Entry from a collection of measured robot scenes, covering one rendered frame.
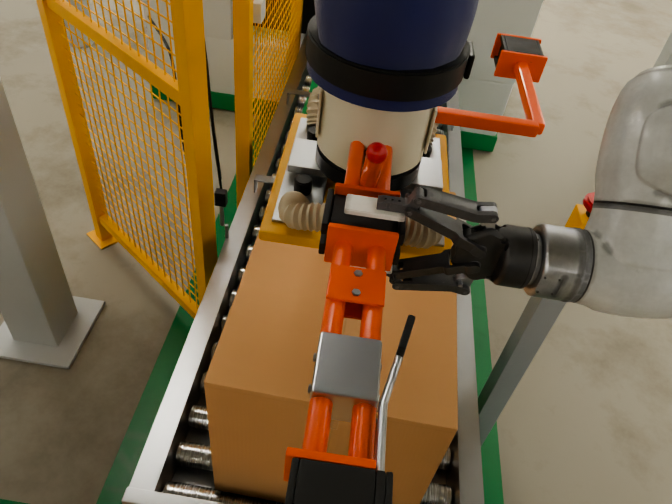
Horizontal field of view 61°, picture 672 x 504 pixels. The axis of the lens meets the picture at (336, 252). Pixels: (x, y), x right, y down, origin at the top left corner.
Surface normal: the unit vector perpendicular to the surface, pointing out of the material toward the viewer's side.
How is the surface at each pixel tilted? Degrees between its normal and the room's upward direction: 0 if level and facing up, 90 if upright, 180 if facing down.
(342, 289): 0
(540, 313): 90
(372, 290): 0
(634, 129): 65
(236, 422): 90
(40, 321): 90
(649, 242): 47
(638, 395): 0
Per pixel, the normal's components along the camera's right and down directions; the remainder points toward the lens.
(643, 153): -0.72, -0.02
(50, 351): 0.11, -0.71
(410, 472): -0.15, 0.68
